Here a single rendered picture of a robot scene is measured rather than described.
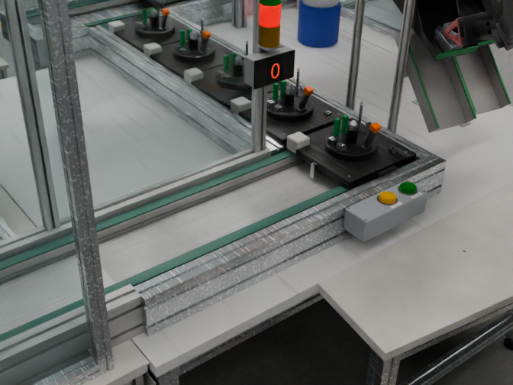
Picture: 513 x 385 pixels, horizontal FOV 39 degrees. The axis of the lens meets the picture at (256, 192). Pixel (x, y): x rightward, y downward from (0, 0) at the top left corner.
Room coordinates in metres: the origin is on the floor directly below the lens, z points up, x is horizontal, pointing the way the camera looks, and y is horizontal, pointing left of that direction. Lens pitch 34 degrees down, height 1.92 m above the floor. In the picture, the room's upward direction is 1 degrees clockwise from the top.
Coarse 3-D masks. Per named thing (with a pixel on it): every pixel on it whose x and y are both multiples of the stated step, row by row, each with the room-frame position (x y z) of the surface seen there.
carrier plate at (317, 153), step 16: (368, 128) 1.74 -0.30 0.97; (320, 144) 1.64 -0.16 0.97; (384, 144) 1.65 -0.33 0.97; (400, 144) 1.65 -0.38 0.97; (320, 160) 1.56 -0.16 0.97; (336, 160) 1.56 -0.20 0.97; (368, 160) 1.57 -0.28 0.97; (384, 160) 1.57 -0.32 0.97; (400, 160) 1.57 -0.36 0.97; (336, 176) 1.50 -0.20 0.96; (352, 176) 1.49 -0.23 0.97; (368, 176) 1.50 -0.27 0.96
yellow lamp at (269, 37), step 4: (260, 28) 1.59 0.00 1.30; (264, 28) 1.58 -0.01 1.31; (268, 28) 1.58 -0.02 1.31; (272, 28) 1.58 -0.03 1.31; (276, 28) 1.59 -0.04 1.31; (260, 32) 1.59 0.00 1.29; (264, 32) 1.58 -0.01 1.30; (268, 32) 1.58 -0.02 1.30; (272, 32) 1.58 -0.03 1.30; (276, 32) 1.59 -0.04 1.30; (260, 36) 1.59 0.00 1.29; (264, 36) 1.58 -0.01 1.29; (268, 36) 1.58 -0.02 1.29; (272, 36) 1.58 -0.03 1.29; (276, 36) 1.59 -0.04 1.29; (260, 40) 1.59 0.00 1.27; (264, 40) 1.58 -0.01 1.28; (268, 40) 1.58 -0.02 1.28; (272, 40) 1.58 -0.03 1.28; (276, 40) 1.59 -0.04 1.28; (260, 44) 1.59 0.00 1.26; (264, 44) 1.58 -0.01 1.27; (268, 44) 1.58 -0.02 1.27; (272, 44) 1.58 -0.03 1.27; (276, 44) 1.59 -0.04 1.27
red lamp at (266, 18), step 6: (264, 6) 1.59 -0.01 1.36; (270, 6) 1.58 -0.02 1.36; (276, 6) 1.59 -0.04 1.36; (264, 12) 1.59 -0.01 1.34; (270, 12) 1.58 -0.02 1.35; (276, 12) 1.59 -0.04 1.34; (264, 18) 1.59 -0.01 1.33; (270, 18) 1.58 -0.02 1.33; (276, 18) 1.59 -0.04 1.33; (264, 24) 1.58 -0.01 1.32; (270, 24) 1.58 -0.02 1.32; (276, 24) 1.59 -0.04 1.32
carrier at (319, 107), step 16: (272, 96) 1.88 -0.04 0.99; (288, 96) 1.82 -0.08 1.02; (272, 112) 1.78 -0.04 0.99; (288, 112) 1.78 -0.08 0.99; (304, 112) 1.78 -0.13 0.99; (320, 112) 1.82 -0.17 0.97; (336, 112) 1.83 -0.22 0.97; (272, 128) 1.72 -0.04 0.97; (288, 128) 1.73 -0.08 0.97; (304, 128) 1.73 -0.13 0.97; (320, 128) 1.75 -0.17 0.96
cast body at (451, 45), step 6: (444, 24) 1.74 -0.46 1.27; (450, 24) 1.74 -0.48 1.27; (438, 30) 1.78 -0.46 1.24; (444, 30) 1.74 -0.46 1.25; (456, 30) 1.72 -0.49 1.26; (438, 36) 1.76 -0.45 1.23; (444, 36) 1.74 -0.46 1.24; (456, 36) 1.71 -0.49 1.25; (438, 42) 1.75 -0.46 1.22; (444, 42) 1.73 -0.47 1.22; (450, 42) 1.72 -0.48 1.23; (444, 48) 1.73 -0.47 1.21; (450, 48) 1.71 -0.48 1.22; (456, 48) 1.72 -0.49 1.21
